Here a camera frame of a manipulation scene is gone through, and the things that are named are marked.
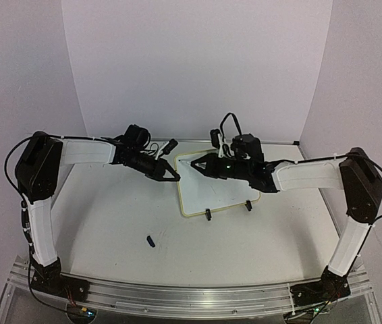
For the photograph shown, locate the white whiteboard yellow rim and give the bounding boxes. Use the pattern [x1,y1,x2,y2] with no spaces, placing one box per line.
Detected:
[174,149,261,217]

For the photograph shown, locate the black left board stand foot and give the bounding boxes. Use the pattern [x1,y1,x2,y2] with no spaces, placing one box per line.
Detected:
[205,209,212,221]

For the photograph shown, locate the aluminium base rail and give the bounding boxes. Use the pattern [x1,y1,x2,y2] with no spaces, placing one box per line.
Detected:
[5,263,381,324]

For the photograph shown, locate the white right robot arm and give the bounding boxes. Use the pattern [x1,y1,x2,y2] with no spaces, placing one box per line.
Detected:
[191,130,382,277]

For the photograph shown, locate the black right camera cable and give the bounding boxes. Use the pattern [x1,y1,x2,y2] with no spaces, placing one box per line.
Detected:
[221,112,244,138]

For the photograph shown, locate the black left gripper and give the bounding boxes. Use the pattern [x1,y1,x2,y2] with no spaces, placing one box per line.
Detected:
[125,148,181,180]

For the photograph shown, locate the blue marker cap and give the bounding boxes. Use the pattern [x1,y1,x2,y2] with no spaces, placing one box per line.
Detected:
[146,236,155,248]

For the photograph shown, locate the black right board stand foot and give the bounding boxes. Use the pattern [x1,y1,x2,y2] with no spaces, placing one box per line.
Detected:
[245,200,252,211]

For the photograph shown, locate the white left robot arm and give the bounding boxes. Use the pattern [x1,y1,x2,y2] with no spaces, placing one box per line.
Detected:
[15,124,180,294]

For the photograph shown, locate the black board stand foot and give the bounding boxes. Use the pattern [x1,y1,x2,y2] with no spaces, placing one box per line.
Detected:
[245,200,252,211]
[205,209,212,221]

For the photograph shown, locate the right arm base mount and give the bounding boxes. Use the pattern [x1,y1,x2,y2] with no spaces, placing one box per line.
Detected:
[290,270,351,306]

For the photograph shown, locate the white marker pen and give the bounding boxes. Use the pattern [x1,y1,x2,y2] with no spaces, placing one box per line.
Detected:
[178,159,207,169]

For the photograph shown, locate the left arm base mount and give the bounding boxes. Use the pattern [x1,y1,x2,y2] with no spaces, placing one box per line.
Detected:
[30,267,90,302]

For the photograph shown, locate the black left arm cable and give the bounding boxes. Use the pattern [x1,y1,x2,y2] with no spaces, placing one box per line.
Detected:
[3,133,117,298]

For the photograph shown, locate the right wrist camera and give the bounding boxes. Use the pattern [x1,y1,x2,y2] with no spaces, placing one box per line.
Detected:
[210,129,233,158]

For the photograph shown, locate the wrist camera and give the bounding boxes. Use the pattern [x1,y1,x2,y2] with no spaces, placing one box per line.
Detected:
[151,138,179,159]
[210,129,233,158]

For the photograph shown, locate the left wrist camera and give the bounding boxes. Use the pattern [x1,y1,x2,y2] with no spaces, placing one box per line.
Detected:
[151,138,179,159]

